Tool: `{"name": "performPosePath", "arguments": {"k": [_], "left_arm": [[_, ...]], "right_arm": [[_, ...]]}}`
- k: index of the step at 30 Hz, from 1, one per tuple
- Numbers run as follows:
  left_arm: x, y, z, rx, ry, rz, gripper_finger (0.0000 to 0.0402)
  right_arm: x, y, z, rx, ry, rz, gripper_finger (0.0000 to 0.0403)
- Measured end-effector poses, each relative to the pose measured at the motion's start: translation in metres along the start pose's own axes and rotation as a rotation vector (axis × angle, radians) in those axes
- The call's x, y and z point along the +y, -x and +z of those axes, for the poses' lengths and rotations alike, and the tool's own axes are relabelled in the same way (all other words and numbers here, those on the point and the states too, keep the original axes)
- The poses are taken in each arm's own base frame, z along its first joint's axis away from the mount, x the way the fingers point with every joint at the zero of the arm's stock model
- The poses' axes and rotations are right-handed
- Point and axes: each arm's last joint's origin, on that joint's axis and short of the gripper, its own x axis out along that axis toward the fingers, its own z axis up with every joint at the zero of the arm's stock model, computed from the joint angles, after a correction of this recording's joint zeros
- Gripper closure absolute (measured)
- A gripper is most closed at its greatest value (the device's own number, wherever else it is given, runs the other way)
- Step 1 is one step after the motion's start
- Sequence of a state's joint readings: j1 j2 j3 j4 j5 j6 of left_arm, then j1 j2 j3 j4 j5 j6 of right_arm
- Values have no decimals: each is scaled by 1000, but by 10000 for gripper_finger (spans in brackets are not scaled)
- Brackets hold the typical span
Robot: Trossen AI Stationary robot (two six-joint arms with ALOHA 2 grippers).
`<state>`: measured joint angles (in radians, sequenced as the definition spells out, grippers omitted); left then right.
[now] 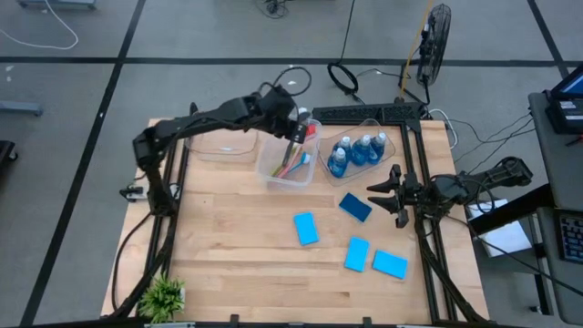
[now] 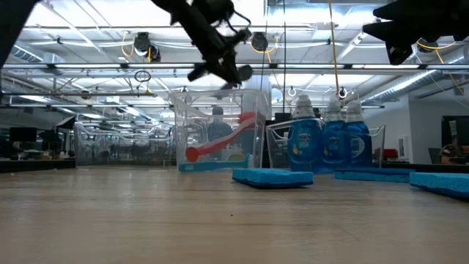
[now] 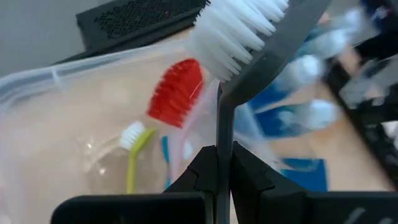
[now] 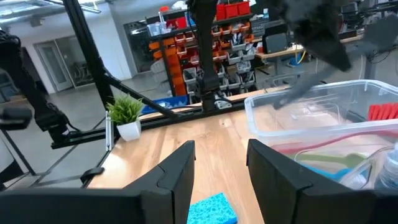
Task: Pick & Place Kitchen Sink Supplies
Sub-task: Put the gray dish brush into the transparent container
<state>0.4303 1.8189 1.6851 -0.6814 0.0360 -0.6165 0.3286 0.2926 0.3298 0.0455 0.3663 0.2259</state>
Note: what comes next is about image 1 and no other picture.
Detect black metal bar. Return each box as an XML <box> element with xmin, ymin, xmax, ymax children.
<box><xmin>467</xmin><ymin>183</ymin><xmax>555</xmax><ymax>236</ymax></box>

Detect blue dish brush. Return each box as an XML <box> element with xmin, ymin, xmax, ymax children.
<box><xmin>284</xmin><ymin>152</ymin><xmax>312</xmax><ymax>177</ymax></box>

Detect black floor fan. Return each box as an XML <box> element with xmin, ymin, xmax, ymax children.
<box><xmin>398</xmin><ymin>3</ymin><xmax>453</xmax><ymax>107</ymax></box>

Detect light blue sponge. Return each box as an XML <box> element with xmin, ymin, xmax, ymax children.
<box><xmin>343</xmin><ymin>235</ymin><xmax>371</xmax><ymax>273</ymax></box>
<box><xmin>372</xmin><ymin>249</ymin><xmax>409</xmax><ymax>281</ymax></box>
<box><xmin>292</xmin><ymin>210</ymin><xmax>321</xmax><ymax>247</ymax></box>

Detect green dish brush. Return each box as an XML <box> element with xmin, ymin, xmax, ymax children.
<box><xmin>271</xmin><ymin>145</ymin><xmax>302</xmax><ymax>178</ymax></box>

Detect black cable bundle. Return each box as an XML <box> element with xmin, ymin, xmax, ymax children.
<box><xmin>253</xmin><ymin>0</ymin><xmax>292</xmax><ymax>19</ymax></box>

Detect small green potted plant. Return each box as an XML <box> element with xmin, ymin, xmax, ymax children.
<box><xmin>138</xmin><ymin>272</ymin><xmax>187</xmax><ymax>324</ymax></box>

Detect clear rounded plastic bin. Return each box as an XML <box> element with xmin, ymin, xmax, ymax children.
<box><xmin>316</xmin><ymin>118</ymin><xmax>397</xmax><ymax>188</ymax></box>
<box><xmin>184</xmin><ymin>122</ymin><xmax>260</xmax><ymax>164</ymax></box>

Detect black laptop computer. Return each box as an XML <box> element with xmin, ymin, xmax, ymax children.
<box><xmin>544</xmin><ymin>63</ymin><xmax>583</xmax><ymax>136</ymax></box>

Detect grey metal floor base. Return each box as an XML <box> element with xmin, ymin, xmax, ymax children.
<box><xmin>0</xmin><ymin>100</ymin><xmax>45</xmax><ymax>118</ymax></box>
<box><xmin>16</xmin><ymin>0</ymin><xmax>97</xmax><ymax>11</ymax></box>

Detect grey equipment cart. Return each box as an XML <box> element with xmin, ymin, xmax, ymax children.
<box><xmin>527</xmin><ymin>90</ymin><xmax>583</xmax><ymax>324</ymax></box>

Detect black keyboard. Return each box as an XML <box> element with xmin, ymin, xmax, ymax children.
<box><xmin>557</xmin><ymin>211</ymin><xmax>583</xmax><ymax>265</ymax></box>

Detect clear rectangular plastic tub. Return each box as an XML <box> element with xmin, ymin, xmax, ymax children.
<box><xmin>251</xmin><ymin>108</ymin><xmax>325</xmax><ymax>191</ymax></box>

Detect silver table clamp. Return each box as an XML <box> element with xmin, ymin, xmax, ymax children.
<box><xmin>118</xmin><ymin>185</ymin><xmax>150</xmax><ymax>203</ymax></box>

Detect black coiled hanging cable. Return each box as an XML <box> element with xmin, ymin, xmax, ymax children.
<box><xmin>326</xmin><ymin>0</ymin><xmax>365</xmax><ymax>105</ymax></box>

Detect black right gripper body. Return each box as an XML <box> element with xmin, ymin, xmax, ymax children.
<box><xmin>394</xmin><ymin>172</ymin><xmax>436</xmax><ymax>229</ymax></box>

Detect dark blue scrub sponge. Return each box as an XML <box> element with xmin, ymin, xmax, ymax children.
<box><xmin>338</xmin><ymin>191</ymin><xmax>373</xmax><ymax>223</ymax></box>

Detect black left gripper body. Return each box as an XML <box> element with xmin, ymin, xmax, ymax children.
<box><xmin>259</xmin><ymin>86</ymin><xmax>300</xmax><ymax>136</ymax></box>

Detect yellow hanging cable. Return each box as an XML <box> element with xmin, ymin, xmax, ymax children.
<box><xmin>399</xmin><ymin>0</ymin><xmax>435</xmax><ymax>100</ymax></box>

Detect black aluminium table frame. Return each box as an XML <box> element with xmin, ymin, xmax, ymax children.
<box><xmin>108</xmin><ymin>100</ymin><xmax>491</xmax><ymax>327</ymax></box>

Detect red dish brush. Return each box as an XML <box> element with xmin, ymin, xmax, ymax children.
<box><xmin>276</xmin><ymin>121</ymin><xmax>319</xmax><ymax>179</ymax></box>

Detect white paper sheet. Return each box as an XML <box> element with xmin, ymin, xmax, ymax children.
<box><xmin>466</xmin><ymin>198</ymin><xmax>533</xmax><ymax>259</ymax></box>

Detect white floor cable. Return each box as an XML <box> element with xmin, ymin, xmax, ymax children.
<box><xmin>0</xmin><ymin>0</ymin><xmax>79</xmax><ymax>51</ymax></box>

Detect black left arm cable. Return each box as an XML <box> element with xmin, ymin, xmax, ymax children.
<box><xmin>258</xmin><ymin>66</ymin><xmax>313</xmax><ymax>99</ymax></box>

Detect black chair base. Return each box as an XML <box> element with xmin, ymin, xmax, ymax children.
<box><xmin>0</xmin><ymin>139</ymin><xmax>19</xmax><ymax>179</ymax></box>

